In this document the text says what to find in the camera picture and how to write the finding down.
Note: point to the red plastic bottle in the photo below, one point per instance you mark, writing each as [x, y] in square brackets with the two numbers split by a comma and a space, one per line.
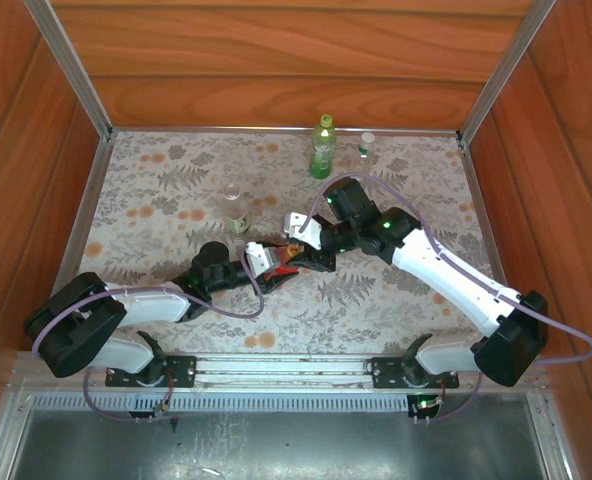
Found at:
[286, 272]

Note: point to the clear bottle with green label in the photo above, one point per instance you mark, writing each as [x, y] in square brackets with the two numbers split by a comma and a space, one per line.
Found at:
[236, 210]

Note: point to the small clear bottle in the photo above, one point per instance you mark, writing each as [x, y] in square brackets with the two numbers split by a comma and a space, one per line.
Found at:
[363, 157]

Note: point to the green plastic bottle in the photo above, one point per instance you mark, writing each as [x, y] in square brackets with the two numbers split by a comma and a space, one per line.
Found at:
[322, 155]

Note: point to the small white bottle cap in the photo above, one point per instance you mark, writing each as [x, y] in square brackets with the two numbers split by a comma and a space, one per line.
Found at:
[367, 136]

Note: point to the green bottle cap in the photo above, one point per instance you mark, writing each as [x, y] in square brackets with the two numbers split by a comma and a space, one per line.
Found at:
[326, 120]

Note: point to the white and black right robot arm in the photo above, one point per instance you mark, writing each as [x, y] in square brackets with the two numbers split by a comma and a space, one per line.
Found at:
[451, 272]

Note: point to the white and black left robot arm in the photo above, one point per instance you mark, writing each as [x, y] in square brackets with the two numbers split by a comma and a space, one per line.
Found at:
[146, 305]

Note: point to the floral tablecloth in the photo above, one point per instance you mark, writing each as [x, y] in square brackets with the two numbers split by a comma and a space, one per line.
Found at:
[296, 330]

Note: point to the small connector board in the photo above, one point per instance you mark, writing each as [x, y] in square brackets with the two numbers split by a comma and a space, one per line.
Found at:
[161, 407]
[428, 405]

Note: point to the grey metal sheet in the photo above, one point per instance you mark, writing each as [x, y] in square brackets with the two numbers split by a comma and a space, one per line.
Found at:
[276, 445]

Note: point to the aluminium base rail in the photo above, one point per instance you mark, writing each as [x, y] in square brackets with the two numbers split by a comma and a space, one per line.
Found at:
[276, 367]

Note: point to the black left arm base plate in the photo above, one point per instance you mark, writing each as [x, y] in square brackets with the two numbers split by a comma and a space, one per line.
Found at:
[181, 372]

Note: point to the aluminium frame rail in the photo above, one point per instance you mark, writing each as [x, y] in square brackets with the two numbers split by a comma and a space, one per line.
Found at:
[477, 190]
[76, 245]
[276, 130]

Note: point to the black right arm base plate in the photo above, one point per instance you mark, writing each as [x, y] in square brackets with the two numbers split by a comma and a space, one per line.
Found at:
[383, 372]

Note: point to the aluminium frame post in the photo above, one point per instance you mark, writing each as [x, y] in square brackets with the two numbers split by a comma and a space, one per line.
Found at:
[73, 70]
[503, 70]

